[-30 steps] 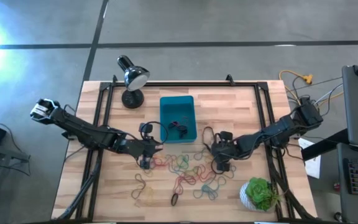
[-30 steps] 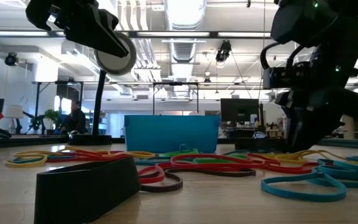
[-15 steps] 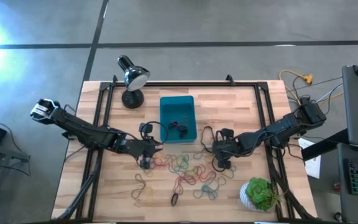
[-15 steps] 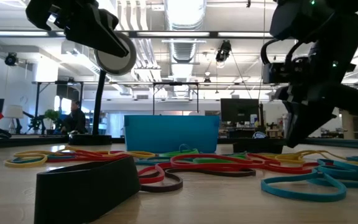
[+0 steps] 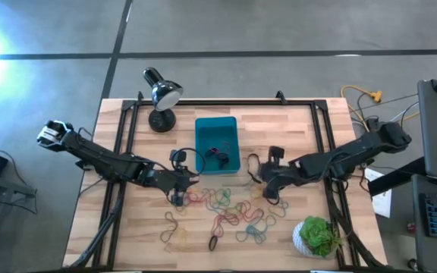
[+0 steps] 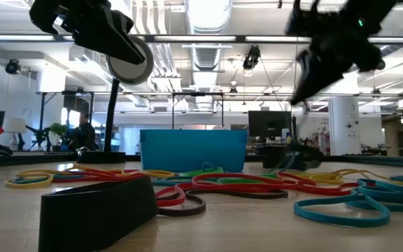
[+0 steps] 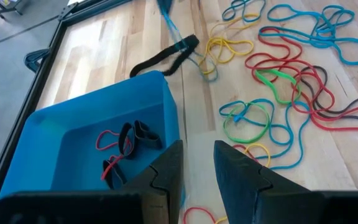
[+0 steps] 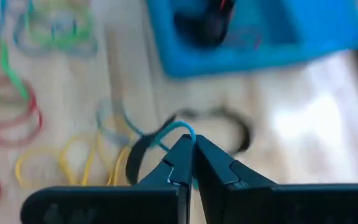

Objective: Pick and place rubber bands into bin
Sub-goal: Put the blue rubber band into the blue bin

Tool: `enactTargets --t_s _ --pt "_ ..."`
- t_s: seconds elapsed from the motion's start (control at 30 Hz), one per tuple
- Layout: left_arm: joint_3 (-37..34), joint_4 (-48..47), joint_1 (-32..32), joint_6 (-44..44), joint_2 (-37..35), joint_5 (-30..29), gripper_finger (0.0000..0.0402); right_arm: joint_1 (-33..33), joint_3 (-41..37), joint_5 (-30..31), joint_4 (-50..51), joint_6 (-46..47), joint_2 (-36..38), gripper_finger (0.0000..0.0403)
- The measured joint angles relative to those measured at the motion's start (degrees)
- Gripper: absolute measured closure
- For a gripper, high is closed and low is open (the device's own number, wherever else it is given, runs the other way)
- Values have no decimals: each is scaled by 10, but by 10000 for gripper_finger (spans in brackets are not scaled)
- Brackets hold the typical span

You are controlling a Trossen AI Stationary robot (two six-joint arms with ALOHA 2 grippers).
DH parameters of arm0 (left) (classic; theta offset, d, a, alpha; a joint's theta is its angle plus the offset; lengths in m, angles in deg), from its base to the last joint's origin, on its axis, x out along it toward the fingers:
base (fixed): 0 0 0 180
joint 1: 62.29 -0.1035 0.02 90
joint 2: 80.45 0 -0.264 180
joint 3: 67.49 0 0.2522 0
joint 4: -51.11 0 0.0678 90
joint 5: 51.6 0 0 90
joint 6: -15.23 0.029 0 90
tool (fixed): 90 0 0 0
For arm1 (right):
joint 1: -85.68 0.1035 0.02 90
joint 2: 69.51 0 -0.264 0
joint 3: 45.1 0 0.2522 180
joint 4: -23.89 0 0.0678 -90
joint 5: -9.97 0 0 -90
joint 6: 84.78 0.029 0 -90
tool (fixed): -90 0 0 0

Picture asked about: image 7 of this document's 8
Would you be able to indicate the dark brown rubber band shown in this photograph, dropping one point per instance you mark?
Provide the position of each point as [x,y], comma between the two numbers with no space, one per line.
[317,67]

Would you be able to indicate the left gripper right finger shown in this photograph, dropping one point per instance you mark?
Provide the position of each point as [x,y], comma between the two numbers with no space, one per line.
[238,174]

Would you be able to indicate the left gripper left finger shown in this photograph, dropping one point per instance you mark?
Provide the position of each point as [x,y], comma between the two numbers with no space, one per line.
[169,174]

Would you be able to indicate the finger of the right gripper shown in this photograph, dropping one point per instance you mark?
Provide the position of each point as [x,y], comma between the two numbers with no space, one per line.
[166,5]

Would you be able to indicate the teal rubber band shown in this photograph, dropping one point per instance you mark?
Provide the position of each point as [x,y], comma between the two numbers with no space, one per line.
[300,149]
[171,28]
[225,12]
[287,133]
[294,11]

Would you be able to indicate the red rubber band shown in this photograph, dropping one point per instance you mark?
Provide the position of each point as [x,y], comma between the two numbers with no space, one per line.
[269,29]
[346,129]
[331,96]
[197,208]
[238,146]

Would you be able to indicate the green rubber band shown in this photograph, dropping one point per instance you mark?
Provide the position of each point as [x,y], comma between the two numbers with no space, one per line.
[245,141]
[267,85]

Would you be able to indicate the wide black rubber band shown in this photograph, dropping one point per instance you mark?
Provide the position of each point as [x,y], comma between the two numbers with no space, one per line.
[117,177]
[190,42]
[145,133]

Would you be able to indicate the yellow rubber band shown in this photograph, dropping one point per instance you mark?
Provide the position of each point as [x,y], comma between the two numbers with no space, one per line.
[216,40]
[222,220]
[261,145]

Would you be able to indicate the black metal stand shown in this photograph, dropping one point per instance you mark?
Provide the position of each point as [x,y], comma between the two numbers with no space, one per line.
[11,4]

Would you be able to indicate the black frame clamp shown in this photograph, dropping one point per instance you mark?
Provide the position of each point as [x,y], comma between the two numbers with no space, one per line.
[31,59]

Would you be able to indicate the blue plastic bin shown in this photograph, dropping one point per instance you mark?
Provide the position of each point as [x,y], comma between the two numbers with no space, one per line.
[73,124]

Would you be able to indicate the pile of coloured rubber bands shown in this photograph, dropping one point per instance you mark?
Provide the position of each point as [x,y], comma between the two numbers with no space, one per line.
[97,143]

